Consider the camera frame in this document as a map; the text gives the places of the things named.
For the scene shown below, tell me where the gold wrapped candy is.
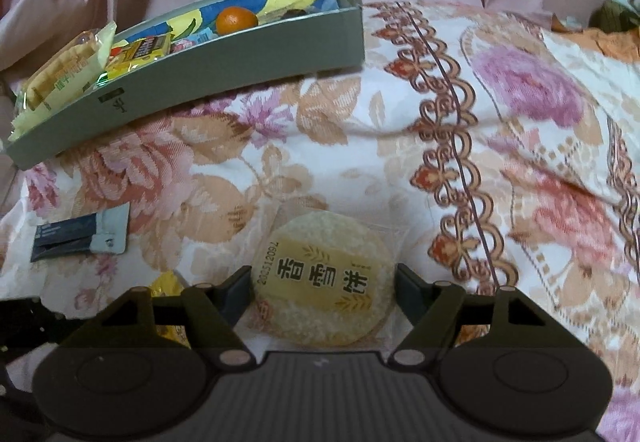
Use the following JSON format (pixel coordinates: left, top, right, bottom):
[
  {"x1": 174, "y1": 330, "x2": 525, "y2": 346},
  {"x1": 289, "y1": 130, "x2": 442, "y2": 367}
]
[{"x1": 149, "y1": 271, "x2": 191, "y2": 348}]

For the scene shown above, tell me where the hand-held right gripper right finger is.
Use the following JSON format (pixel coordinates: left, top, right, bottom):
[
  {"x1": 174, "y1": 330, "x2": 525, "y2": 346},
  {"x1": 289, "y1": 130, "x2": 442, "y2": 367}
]
[{"x1": 387, "y1": 263, "x2": 547, "y2": 368}]

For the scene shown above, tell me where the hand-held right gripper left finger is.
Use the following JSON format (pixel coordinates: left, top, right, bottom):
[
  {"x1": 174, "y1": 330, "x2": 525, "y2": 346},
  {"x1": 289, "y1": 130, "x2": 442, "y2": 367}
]
[{"x1": 101, "y1": 265, "x2": 257, "y2": 369}]

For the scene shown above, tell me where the dark blue sachet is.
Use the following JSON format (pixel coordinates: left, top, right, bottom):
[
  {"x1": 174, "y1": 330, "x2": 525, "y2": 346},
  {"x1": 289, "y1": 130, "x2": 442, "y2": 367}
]
[{"x1": 29, "y1": 201, "x2": 132, "y2": 264}]

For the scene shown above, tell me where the grey cardboard box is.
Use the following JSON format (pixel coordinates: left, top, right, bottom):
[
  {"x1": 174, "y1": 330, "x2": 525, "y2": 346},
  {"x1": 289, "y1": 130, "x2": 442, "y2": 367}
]
[{"x1": 5, "y1": 0, "x2": 365, "y2": 170}]

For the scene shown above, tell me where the dark brown object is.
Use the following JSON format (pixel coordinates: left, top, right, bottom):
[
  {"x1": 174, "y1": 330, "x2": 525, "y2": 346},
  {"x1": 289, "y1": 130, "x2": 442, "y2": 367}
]
[{"x1": 589, "y1": 0, "x2": 640, "y2": 32}]

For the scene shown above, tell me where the orange cloth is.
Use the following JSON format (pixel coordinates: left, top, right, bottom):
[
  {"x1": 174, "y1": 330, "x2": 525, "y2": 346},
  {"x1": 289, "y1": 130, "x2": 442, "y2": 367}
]
[{"x1": 550, "y1": 12, "x2": 640, "y2": 63}]

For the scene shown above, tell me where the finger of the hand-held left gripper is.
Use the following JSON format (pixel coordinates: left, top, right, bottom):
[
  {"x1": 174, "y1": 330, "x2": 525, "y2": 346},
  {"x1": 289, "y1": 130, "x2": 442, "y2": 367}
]
[{"x1": 0, "y1": 296, "x2": 68, "y2": 359}]

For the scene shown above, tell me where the round rice cracker packet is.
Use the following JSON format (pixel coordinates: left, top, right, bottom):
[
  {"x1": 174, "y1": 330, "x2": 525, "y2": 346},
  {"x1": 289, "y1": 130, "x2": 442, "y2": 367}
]
[{"x1": 247, "y1": 207, "x2": 406, "y2": 353}]

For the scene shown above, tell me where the yellow snack bar packet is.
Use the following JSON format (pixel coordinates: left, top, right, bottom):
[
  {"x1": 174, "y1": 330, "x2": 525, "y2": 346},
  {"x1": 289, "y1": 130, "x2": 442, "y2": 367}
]
[{"x1": 104, "y1": 34, "x2": 174, "y2": 84}]

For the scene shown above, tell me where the orange cracker packet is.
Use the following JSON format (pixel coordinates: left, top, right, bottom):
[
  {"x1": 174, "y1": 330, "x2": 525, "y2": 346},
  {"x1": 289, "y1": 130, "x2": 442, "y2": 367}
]
[{"x1": 9, "y1": 21, "x2": 119, "y2": 141}]

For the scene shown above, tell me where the floral bedsheet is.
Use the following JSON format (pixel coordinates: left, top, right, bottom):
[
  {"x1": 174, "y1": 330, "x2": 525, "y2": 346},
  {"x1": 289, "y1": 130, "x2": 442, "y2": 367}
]
[{"x1": 0, "y1": 0, "x2": 640, "y2": 442}]

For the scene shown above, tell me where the mandarin orange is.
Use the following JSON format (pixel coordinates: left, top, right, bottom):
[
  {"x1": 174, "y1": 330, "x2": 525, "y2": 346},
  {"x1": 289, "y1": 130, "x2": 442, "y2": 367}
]
[{"x1": 216, "y1": 6, "x2": 260, "y2": 36}]

